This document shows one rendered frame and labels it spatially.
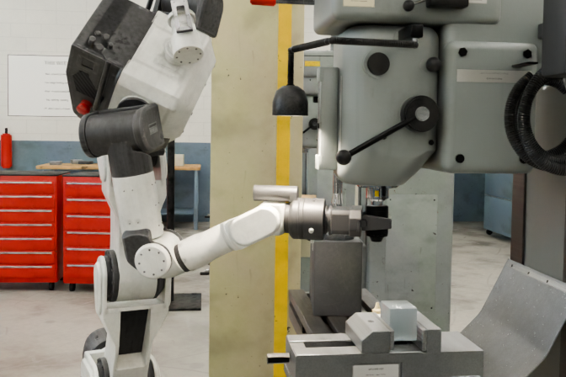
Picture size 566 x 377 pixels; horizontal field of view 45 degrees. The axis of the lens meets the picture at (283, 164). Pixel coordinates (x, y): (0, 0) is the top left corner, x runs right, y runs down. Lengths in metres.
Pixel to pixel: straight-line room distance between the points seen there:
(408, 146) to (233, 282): 1.96
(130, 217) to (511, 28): 0.87
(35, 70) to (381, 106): 9.54
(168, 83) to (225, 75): 1.57
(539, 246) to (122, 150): 0.93
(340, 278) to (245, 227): 0.38
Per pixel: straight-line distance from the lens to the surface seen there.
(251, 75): 3.13
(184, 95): 1.56
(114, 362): 2.02
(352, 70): 1.36
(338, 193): 1.74
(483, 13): 1.40
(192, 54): 1.52
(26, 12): 10.83
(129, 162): 1.48
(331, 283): 1.72
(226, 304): 3.22
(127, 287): 1.90
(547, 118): 1.58
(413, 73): 1.37
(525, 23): 1.45
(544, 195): 1.59
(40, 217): 6.18
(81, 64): 1.61
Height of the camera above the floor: 1.42
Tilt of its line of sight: 3 degrees down
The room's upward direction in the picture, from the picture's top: 1 degrees clockwise
